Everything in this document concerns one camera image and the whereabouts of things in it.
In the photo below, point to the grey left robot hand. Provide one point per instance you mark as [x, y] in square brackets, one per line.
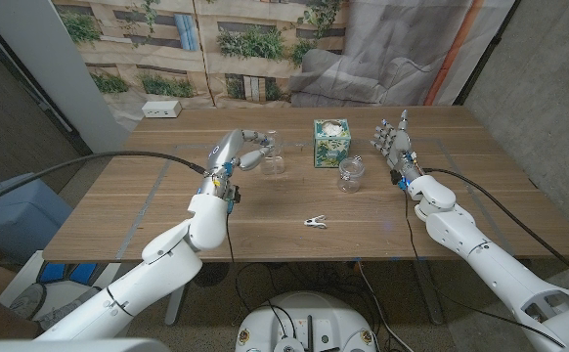
[226, 151]

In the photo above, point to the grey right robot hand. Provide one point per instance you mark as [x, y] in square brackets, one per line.
[399, 144]

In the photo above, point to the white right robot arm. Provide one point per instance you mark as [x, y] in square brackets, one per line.
[490, 264]

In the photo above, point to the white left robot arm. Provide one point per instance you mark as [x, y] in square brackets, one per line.
[157, 274]

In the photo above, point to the clear glass beaker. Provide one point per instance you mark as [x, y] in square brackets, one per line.
[275, 159]

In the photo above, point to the glass jar with clip lid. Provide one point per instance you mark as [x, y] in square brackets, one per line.
[350, 176]

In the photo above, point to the green floral tissue box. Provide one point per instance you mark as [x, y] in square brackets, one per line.
[332, 149]

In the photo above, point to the white clip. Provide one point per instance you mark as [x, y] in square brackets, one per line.
[315, 223]

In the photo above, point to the white power strip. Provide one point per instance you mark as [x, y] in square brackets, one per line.
[161, 109]

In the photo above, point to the printed fabric backdrop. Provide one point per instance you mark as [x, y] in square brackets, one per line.
[363, 58]

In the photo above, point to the black round floor fan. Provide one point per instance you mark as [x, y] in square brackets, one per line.
[213, 275]

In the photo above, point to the black backdrop stand pole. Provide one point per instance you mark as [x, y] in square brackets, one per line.
[485, 54]

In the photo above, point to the metal table leg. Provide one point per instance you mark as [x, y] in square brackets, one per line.
[428, 293]
[174, 308]

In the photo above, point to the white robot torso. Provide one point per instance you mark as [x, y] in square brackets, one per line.
[309, 313]

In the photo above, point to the blue plastic bin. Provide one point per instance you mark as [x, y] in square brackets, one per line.
[15, 215]

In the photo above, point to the grey sneaker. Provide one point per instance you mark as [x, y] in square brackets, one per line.
[28, 300]

